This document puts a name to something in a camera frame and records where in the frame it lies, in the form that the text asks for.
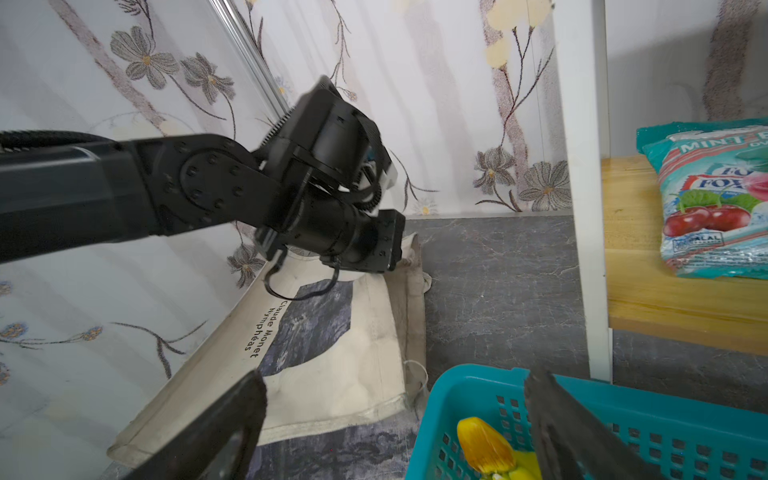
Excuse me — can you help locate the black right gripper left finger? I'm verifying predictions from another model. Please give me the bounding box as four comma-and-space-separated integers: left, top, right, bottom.
127, 371, 268, 479

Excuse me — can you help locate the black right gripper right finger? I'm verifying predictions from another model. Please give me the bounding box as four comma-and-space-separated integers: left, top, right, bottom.
524, 369, 660, 479

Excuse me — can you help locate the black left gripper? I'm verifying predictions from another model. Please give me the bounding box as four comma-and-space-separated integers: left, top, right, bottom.
320, 210, 405, 273

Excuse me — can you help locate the yellow banana bunch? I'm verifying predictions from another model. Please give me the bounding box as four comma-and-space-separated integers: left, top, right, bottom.
457, 417, 542, 480

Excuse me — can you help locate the cream canvas tote bag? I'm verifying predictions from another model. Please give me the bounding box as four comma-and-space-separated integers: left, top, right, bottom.
107, 234, 431, 467

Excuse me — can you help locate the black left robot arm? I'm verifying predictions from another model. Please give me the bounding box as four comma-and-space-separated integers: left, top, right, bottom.
1, 77, 405, 273

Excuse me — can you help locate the green mint candy bag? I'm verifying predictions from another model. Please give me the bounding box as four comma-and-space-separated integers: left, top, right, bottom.
636, 118, 767, 280

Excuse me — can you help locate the teal plastic basket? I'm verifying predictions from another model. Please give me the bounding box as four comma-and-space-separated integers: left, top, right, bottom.
406, 364, 767, 479

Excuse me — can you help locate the white metal wooden shelf rack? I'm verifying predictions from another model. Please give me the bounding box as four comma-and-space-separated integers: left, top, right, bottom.
553, 1, 767, 382

